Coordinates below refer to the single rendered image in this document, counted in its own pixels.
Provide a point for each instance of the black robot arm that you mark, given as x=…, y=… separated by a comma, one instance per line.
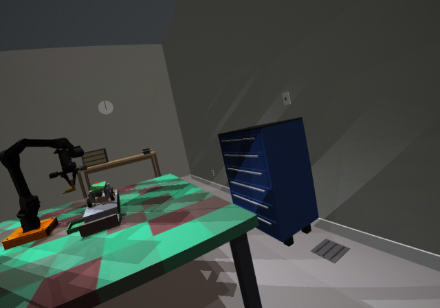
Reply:
x=29, y=203

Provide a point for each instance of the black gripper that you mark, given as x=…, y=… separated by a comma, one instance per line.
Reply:
x=56, y=174

